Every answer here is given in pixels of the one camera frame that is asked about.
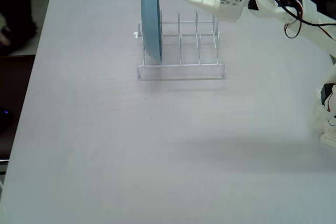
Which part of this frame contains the blue plate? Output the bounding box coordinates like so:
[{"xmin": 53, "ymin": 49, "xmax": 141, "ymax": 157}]
[{"xmin": 140, "ymin": 0, "xmax": 163, "ymax": 65}]

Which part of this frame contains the brown wooden desk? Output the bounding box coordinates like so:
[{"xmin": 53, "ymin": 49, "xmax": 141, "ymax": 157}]
[{"xmin": 0, "ymin": 55, "xmax": 36, "ymax": 161}]

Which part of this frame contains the white wire dish rack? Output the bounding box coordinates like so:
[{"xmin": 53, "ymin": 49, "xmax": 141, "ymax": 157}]
[{"xmin": 133, "ymin": 9, "xmax": 226, "ymax": 80}]

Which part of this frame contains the black computer mouse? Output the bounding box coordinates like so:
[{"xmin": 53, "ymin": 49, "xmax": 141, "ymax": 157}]
[{"xmin": 0, "ymin": 106, "xmax": 14, "ymax": 133}]

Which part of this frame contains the red servo wire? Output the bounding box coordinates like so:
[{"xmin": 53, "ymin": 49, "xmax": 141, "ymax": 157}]
[{"xmin": 284, "ymin": 18, "xmax": 303, "ymax": 39}]

